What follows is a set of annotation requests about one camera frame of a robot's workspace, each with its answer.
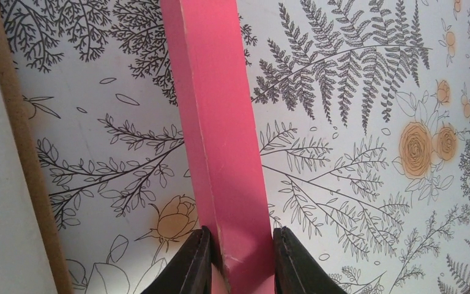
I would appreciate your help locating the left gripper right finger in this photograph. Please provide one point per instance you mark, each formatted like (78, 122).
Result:
(296, 271)

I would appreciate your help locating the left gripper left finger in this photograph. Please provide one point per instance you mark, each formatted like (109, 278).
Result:
(190, 270)

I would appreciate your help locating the pink picture frame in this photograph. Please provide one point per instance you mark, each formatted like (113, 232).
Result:
(210, 79)

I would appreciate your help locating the floral patterned table mat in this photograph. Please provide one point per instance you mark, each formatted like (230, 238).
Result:
(362, 113)

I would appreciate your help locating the brown frame backing board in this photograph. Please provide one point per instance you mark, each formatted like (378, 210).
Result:
(16, 111)

